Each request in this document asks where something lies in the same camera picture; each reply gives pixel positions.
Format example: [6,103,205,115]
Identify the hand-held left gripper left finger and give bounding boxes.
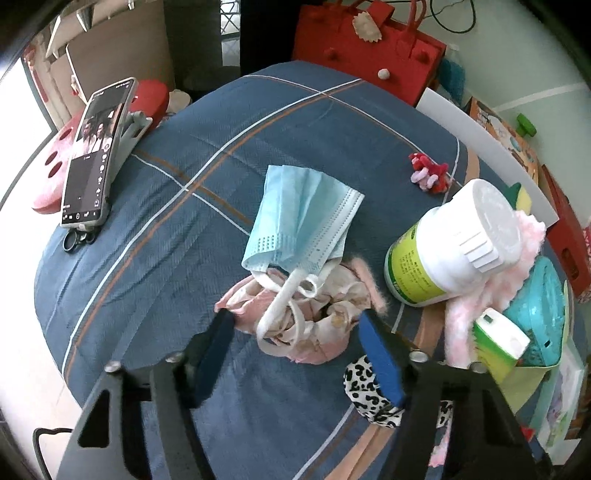
[55,310,238,480]

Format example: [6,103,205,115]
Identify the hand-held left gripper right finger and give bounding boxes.
[358,308,552,480]

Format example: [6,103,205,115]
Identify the leopard print scrunchie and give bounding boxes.
[342,355,455,430]

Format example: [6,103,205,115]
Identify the blue face mask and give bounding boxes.
[241,164,365,344]

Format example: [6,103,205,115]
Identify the pink fluffy cloth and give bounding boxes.
[427,210,548,469]

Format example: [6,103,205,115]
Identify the green tissue packet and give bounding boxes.
[472,308,531,384]

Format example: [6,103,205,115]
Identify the white bottle with green label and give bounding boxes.
[384,178,525,308]

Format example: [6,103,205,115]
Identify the teal plastic toy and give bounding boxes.
[501,256,571,367]

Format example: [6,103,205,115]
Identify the black scissors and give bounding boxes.
[62,227,98,254]

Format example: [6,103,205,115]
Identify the white picture book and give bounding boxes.
[536,346,587,462]

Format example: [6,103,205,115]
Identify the red and pink scrunchie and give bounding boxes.
[409,152,451,195]

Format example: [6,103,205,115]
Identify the blue plaid blanket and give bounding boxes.
[34,60,573,480]

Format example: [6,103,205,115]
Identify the yellow sponge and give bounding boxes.
[505,183,536,217]

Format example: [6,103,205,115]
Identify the red cardboard box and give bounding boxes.
[540,164,591,291]

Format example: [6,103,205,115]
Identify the smartphone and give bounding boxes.
[60,78,139,229]

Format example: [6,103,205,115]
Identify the grey phone stand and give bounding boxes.
[108,110,153,176]

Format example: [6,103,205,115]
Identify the red plastic board with holes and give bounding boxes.
[30,79,169,215]

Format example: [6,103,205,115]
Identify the orange toy box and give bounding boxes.
[464,96,541,185]

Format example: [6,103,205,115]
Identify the green wooden knob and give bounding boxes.
[516,113,539,138]

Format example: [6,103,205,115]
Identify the brown cardboard box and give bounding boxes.
[46,0,176,130]

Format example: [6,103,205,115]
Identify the red felt bag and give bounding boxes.
[292,0,448,107]

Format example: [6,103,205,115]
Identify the black wire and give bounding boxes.
[32,427,70,467]

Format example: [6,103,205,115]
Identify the white bed rail board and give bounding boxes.
[416,88,559,227]

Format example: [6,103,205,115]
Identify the black cable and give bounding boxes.
[427,0,476,34]

